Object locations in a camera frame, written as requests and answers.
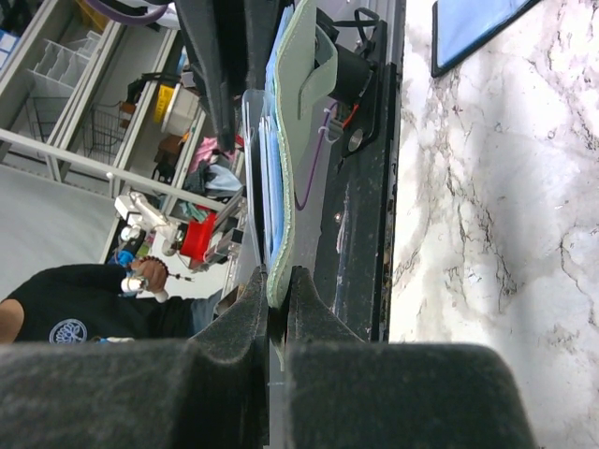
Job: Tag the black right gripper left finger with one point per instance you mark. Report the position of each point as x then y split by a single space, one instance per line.
205 392

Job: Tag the person in black shirt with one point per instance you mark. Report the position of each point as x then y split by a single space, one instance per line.
76 304

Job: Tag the cluttered white shelf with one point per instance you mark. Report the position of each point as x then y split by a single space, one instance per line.
91 105

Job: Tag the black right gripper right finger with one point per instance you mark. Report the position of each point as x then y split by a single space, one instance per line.
343 392

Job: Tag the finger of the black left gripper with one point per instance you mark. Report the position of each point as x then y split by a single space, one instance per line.
211 32

